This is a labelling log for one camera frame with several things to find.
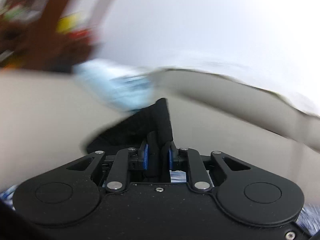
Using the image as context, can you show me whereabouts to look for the black pants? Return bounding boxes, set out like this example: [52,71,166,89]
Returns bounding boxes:
[82,98,173,183]

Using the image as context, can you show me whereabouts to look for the light blue garment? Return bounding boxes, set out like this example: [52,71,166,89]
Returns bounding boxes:
[73,58,154,112]

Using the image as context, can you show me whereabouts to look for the red box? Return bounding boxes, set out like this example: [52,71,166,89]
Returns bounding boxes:
[67,29,92,43]

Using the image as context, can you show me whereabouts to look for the yellow object on shelf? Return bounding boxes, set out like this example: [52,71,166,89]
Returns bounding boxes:
[56,13,83,34]

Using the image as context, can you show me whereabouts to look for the brown wooden shelf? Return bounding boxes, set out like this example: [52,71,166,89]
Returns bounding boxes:
[1,0,113,73]

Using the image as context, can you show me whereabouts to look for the blue white patterned cloth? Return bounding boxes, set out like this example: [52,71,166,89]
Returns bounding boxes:
[1,171,319,236]

